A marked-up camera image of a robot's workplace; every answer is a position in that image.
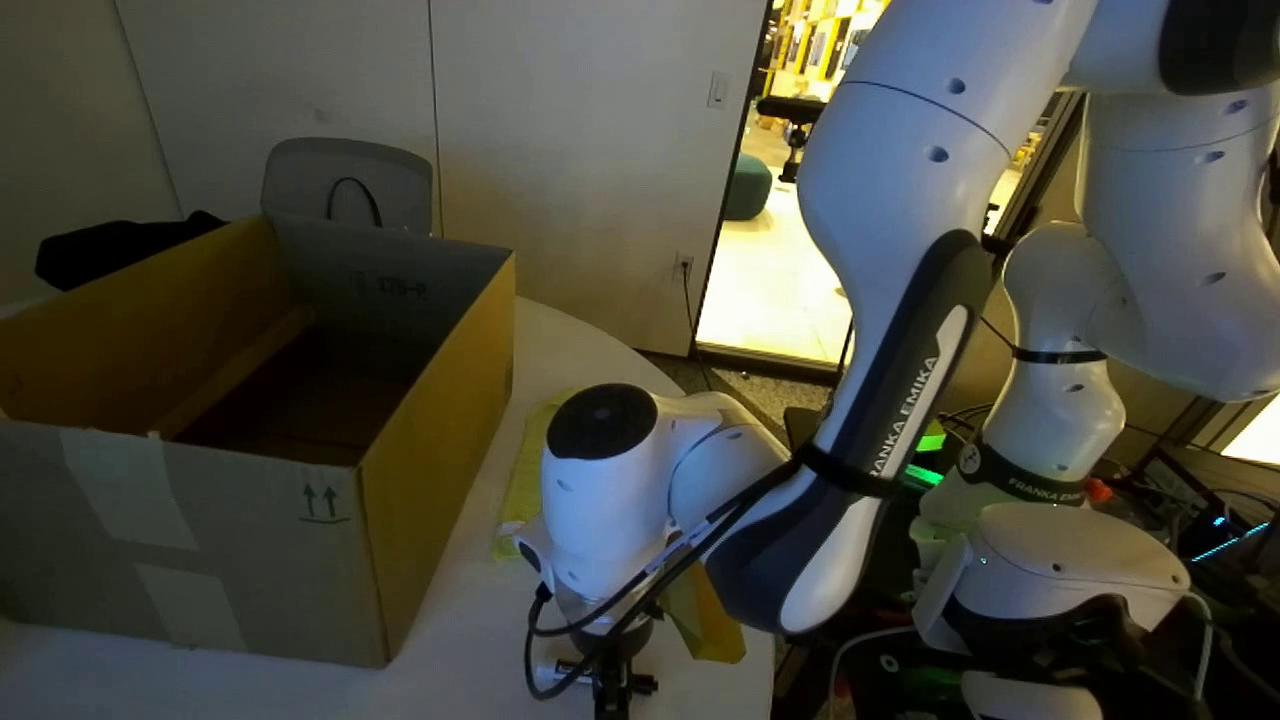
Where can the black stool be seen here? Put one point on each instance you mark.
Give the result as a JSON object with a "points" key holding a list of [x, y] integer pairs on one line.
{"points": [[795, 110]]}

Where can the open cardboard box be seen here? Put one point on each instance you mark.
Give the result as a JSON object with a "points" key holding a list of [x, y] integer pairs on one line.
{"points": [[200, 540]]}

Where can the yellow towel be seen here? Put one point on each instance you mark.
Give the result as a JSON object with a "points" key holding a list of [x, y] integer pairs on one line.
{"points": [[525, 470]]}

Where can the white marker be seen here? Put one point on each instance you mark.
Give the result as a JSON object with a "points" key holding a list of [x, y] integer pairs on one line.
{"points": [[552, 680]]}

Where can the white wall socket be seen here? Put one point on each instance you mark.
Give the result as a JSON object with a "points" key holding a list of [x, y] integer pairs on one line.
{"points": [[685, 267]]}

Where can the green pouf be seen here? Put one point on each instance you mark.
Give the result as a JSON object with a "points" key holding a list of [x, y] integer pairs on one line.
{"points": [[745, 188]]}

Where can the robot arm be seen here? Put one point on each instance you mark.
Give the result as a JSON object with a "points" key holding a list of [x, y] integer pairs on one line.
{"points": [[900, 180]]}

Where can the black bag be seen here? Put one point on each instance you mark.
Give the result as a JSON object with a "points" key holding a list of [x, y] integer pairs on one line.
{"points": [[110, 248]]}

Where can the yellow shelf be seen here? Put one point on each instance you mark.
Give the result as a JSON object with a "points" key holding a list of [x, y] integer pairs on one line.
{"points": [[815, 40]]}

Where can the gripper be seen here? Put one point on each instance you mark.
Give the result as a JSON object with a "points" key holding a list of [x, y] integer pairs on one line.
{"points": [[615, 642]]}

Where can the white light switch plate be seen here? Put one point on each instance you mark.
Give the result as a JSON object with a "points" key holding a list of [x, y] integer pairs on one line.
{"points": [[719, 90]]}

